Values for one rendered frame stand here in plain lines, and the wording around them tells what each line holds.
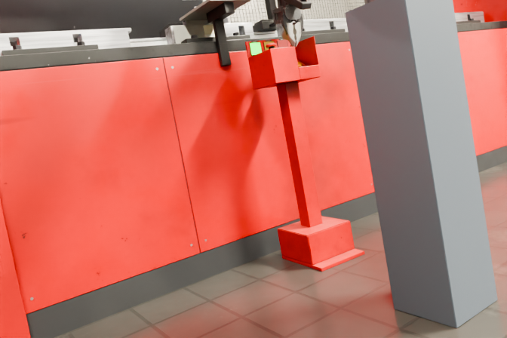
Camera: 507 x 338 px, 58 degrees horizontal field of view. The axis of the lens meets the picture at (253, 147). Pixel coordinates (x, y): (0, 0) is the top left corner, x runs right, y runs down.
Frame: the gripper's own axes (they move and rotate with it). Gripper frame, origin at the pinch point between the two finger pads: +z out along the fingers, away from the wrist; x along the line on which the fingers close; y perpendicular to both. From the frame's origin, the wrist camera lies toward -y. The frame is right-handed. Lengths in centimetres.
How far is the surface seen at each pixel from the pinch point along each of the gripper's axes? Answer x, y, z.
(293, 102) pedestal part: 6.1, -2.5, 21.1
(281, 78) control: 12.5, -6.7, 12.1
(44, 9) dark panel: 72, 86, -33
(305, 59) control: -4.4, 1.1, 6.0
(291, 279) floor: 26, -17, 79
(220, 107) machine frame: 24.9, 19.2, 19.8
